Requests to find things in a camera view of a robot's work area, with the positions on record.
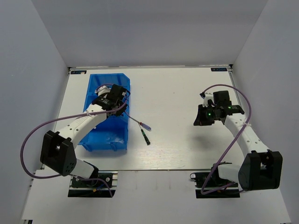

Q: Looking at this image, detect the blue handled screwdriver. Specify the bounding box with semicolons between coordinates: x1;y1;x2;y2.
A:
125;112;151;131

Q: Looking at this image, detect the black green precision screwdriver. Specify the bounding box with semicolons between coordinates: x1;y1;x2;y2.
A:
141;129;150;145

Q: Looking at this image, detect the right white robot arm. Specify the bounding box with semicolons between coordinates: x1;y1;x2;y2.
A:
194;91;283;191

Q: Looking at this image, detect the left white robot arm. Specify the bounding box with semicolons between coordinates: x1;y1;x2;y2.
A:
40;84;130;186

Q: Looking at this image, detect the blue plastic bin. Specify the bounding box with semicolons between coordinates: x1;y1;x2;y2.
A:
79;73;130;152

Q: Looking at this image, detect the left corner label sticker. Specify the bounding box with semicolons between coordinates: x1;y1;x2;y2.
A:
71;70;87;75

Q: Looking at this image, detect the corner label sticker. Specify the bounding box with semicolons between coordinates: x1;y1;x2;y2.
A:
211;68;227;72
71;70;87;75

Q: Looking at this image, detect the right corner label sticker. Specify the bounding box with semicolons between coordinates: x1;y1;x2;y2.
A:
211;68;227;72

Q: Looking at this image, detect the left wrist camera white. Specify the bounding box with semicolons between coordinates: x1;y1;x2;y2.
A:
95;85;110;96

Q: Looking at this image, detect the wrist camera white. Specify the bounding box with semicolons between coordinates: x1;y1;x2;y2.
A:
199;92;214;107
95;85;110;96

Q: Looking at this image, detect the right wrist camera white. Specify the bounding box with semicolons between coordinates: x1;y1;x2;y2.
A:
199;92;214;107

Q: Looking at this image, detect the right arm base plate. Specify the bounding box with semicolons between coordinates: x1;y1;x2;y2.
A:
190;171;240;199

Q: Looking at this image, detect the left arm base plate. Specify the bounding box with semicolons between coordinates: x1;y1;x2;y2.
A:
68;171;118;198

